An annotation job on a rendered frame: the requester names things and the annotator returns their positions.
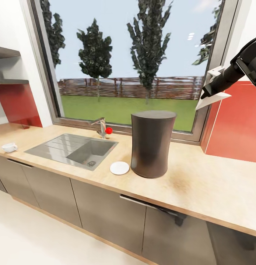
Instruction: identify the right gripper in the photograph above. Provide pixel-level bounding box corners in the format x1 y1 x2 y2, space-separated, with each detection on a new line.
201 71 235 99

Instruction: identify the coffee cup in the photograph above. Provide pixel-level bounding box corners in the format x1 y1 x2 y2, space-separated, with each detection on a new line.
2 143 18 153

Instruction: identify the paper coffee filter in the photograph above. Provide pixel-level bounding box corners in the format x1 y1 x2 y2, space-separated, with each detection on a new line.
195 79 231 110

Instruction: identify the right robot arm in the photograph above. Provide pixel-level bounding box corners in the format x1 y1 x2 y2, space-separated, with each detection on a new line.
201 38 256 99

